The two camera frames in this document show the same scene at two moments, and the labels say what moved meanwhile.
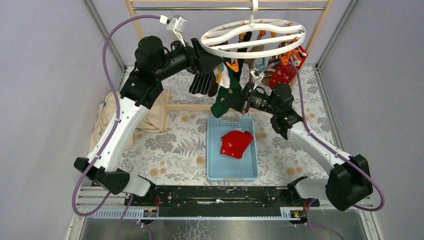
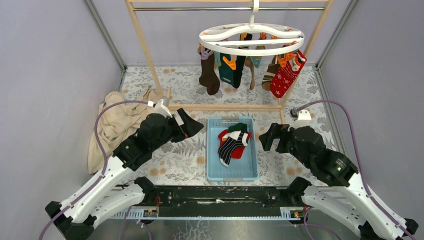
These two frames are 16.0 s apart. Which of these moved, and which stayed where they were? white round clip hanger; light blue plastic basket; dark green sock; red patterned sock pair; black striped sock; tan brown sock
Moved: tan brown sock; black striped sock; white round clip hanger; dark green sock
Stayed: red patterned sock pair; light blue plastic basket
